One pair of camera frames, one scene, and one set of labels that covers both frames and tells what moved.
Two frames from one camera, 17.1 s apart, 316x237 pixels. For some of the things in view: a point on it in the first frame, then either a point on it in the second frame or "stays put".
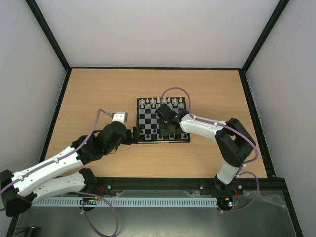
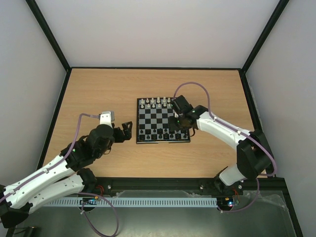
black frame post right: x=259 y=44 stays put
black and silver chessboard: x=147 y=120 stays put
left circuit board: x=91 y=201 stays put
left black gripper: x=136 y=136 → x=128 y=133
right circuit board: x=225 y=202 stays put
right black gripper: x=163 y=126 → x=177 y=122
